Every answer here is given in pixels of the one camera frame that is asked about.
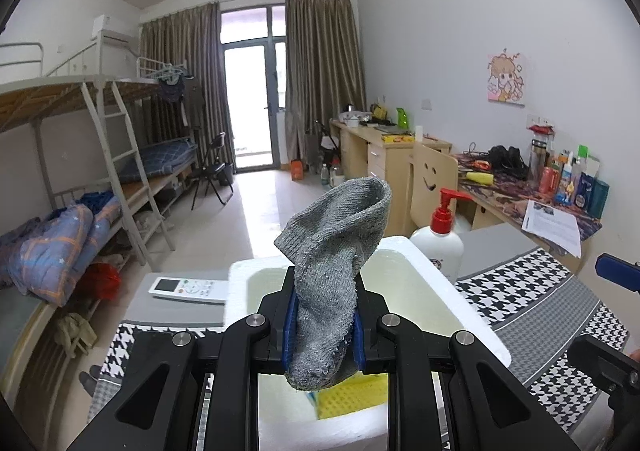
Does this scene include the bunk bed with blue mattress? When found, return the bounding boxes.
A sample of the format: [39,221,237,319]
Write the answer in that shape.
[100,28,201,212]

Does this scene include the grey sock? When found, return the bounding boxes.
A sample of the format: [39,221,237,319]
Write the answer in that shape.
[274,177,393,391]

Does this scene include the houndstooth tablecloth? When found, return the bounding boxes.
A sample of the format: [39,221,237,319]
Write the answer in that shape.
[87,246,631,434]

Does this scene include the white red pump bottle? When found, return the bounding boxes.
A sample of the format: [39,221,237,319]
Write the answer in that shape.
[410,188,473,284]

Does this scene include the black folding chair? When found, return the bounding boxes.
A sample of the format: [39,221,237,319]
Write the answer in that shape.
[190,132,235,211]

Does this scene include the dark hanging clothes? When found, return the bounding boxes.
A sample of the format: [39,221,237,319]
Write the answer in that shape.
[157,76,206,132]

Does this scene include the wooden desk with drawers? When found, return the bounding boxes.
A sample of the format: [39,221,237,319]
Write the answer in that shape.
[329,118,453,237]

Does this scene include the red bag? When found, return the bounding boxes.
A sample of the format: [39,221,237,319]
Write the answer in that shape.
[87,262,122,304]

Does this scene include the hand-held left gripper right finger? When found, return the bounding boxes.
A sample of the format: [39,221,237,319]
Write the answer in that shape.
[352,276,581,451]

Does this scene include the glass balcony door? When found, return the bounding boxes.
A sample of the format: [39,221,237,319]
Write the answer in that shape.
[219,4,288,172]

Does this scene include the blue checked quilt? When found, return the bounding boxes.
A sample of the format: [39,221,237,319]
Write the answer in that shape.
[0,204,123,307]

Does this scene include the white cooking pot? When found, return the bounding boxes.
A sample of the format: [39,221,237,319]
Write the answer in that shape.
[342,104,368,128]

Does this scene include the olive cloth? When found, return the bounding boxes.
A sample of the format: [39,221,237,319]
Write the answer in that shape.
[55,313,98,357]

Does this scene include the printed paper sheets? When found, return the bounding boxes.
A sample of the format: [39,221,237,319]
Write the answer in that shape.
[521,200,583,258]

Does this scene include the wooden smiley face chair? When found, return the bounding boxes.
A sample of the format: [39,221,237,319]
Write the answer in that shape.
[406,142,460,237]

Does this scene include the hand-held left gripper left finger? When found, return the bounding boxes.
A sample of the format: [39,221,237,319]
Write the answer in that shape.
[65,267,301,451]

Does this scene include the cluster of toiletry bottles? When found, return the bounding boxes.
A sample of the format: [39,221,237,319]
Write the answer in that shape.
[537,145,611,219]

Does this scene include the steel thermos flask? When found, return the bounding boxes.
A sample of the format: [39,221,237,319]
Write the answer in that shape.
[530,134,551,182]

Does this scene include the white metal bunk bed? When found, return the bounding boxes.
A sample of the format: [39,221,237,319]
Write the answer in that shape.
[0,42,178,402]

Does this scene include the white foam box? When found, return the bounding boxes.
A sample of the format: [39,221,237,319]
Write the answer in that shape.
[222,236,513,451]

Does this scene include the yellow foam fruit net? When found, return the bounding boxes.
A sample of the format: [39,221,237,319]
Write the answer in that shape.
[315,373,390,421]

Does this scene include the wooden desk with patterned cover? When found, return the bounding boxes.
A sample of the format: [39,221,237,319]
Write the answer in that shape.
[457,166,603,277]

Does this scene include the white remote control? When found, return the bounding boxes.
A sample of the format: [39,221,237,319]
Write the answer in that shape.
[148,275,231,306]

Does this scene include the dark slipper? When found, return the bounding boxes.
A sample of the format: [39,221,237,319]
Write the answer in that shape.
[79,365,105,397]

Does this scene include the white air conditioner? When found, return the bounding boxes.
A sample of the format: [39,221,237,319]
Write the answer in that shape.
[92,14,138,43]

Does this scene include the cartoon wall poster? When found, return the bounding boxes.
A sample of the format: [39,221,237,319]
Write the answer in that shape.
[486,48,529,107]

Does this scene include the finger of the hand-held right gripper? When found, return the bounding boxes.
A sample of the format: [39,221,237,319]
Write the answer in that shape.
[566,335,640,397]
[596,253,640,292]

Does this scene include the brown curtain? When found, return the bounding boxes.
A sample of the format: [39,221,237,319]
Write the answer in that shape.
[285,0,368,162]
[139,2,233,167]

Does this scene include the black shoes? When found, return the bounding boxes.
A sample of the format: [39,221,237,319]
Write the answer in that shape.
[487,145,528,179]

